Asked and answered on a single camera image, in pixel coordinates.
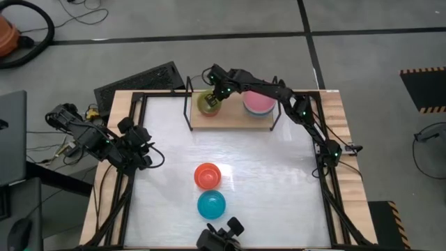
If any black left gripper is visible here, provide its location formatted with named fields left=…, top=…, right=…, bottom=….
left=118, top=116, right=154, bottom=171

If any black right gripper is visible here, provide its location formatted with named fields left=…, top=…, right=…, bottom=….
left=203, top=63, right=233, bottom=107

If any small green plastic bowl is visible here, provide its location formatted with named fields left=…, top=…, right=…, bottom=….
left=196, top=89, right=223, bottom=115

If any large pink bowl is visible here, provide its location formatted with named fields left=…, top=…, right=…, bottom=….
left=242, top=89, right=277, bottom=113

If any large blue-grey bowl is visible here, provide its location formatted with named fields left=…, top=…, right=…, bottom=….
left=244, top=107, right=275, bottom=119

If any small orange plastic bowl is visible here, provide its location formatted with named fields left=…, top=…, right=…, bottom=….
left=193, top=162, right=222, bottom=190

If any small cyan plastic bowl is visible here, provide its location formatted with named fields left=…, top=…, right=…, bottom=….
left=197, top=190, right=227, bottom=220

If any black perforated panel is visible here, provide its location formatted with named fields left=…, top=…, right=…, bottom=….
left=93, top=61, right=186, bottom=118

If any white table mat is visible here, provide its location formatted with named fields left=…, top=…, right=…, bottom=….
left=123, top=96, right=332, bottom=249

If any black desk surface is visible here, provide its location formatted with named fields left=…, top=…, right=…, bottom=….
left=0, top=176, right=45, bottom=251

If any grey laptop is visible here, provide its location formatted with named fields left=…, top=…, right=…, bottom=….
left=0, top=90, right=29, bottom=188

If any small white clamp device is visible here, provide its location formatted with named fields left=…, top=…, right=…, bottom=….
left=343, top=142, right=364, bottom=156

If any black computer mouse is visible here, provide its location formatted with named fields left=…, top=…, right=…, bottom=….
left=6, top=218, right=34, bottom=251

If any orange vacuum cleaner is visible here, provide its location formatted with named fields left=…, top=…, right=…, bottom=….
left=0, top=14, right=21, bottom=59

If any black hazard-striped floor mat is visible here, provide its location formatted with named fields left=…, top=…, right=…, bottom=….
left=399, top=66, right=446, bottom=114
left=367, top=200, right=413, bottom=250

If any wooden shelf with black frame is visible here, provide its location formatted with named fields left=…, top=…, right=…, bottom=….
left=181, top=75, right=282, bottom=132

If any black metal table frame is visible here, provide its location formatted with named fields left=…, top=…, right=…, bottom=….
left=82, top=90, right=378, bottom=251

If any black cable bundle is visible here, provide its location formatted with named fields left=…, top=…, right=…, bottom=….
left=26, top=103, right=107, bottom=167

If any thin black floor cable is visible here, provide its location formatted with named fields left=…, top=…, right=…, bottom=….
left=57, top=0, right=110, bottom=26

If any black vacuum hose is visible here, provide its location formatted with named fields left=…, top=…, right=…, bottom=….
left=0, top=0, right=56, bottom=70

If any black looped cable with device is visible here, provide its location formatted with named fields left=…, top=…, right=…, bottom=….
left=412, top=121, right=446, bottom=181

